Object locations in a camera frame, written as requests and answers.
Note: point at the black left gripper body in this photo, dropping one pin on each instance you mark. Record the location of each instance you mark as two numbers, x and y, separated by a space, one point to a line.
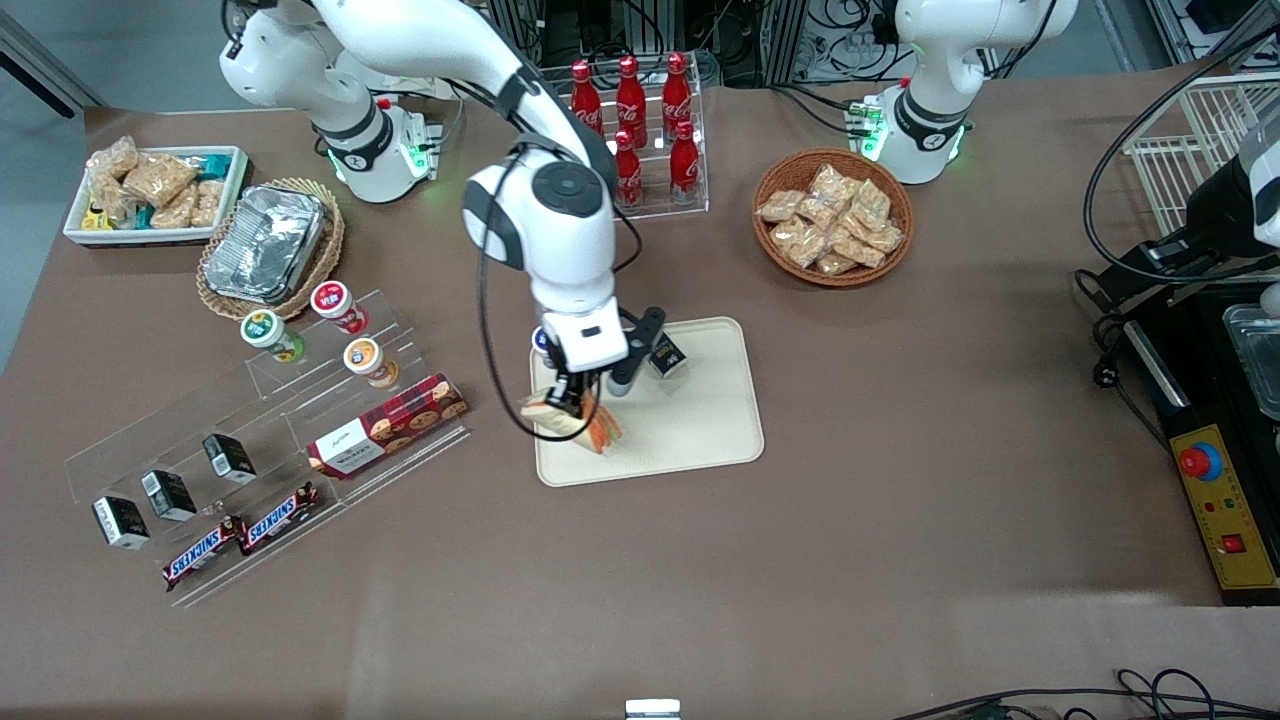
1213 217

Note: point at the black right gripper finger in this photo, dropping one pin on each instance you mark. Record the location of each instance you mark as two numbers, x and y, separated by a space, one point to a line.
590 385
562 395

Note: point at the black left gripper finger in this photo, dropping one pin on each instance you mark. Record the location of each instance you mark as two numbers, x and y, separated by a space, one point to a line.
1140 272
1230 283

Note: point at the triangle sandwich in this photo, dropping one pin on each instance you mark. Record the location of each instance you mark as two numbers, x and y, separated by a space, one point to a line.
603 432

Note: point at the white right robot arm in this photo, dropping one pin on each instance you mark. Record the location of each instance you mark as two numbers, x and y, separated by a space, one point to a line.
560 240

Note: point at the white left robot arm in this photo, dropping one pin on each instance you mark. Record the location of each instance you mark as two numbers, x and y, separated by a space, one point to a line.
940 100

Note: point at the shiny metal tray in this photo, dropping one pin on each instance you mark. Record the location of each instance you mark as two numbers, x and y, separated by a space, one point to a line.
1260 360

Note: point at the cream plastic tray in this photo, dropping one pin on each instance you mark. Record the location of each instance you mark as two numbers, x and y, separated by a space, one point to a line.
690 430

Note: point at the purple lid cup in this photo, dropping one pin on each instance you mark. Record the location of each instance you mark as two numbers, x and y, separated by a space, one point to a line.
540 342

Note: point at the small black box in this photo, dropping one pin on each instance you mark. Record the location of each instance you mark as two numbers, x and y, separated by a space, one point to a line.
229 458
120 522
670 356
167 495

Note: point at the clear acrylic bottle rack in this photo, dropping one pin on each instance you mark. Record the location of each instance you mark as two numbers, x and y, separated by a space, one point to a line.
660 205

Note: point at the red cola bottle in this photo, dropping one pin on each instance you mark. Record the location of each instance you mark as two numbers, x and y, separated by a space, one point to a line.
677 90
631 95
586 95
629 172
685 165

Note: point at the red plaid cookie box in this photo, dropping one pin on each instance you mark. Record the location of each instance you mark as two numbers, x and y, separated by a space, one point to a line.
390 425

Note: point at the red emergency stop button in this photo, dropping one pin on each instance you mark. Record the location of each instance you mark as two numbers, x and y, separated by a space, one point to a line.
1196 462

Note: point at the orange lid cup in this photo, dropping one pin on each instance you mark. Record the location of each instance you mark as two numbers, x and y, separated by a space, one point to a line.
367 360

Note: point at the round wicker basket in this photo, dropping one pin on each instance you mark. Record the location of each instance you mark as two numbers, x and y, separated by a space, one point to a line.
770 255

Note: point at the clear snack pack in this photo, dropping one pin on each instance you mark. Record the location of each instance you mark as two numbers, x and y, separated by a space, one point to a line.
158 178
208 202
113 200
818 212
885 238
858 248
800 242
178 212
835 263
832 182
778 206
872 203
115 158

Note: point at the red lid cup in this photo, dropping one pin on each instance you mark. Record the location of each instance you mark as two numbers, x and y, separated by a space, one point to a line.
337 303

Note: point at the black sealing machine yellow panel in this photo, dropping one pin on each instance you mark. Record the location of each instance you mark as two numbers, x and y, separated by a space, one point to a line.
1230 530

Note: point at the scalloped wicker basket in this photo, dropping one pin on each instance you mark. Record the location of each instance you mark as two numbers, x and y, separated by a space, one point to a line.
335 240

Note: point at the clear acrylic stepped stand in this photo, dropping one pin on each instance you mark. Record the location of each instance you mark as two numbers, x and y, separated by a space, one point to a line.
290 420

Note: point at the green lid cup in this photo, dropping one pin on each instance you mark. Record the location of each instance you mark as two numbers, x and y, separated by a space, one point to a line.
267 333

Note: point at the Snickers bar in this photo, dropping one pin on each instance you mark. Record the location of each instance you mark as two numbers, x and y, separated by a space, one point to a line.
203 552
283 517

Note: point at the small white block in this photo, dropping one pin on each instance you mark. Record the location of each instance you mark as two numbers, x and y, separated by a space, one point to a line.
653 709

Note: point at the aluminium foil container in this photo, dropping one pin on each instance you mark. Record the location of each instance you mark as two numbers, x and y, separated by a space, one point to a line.
265 245

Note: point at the white plastic bin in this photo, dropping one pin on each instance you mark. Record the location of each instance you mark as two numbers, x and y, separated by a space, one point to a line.
235 185

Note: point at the teal packet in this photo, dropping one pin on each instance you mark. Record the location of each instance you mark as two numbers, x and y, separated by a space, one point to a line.
213 161

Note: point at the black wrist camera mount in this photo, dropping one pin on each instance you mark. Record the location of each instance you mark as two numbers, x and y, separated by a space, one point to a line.
640 335

